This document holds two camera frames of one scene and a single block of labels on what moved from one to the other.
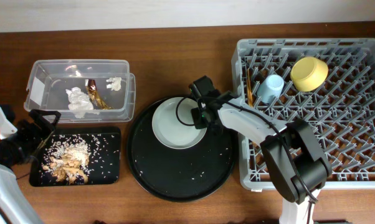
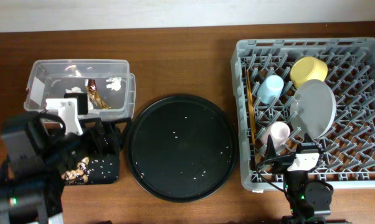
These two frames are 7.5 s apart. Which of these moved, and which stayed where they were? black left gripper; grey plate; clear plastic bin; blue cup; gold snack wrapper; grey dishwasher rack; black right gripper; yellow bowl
Moved: black right gripper; grey plate; black left gripper
Stayed: grey dishwasher rack; yellow bowl; clear plastic bin; gold snack wrapper; blue cup
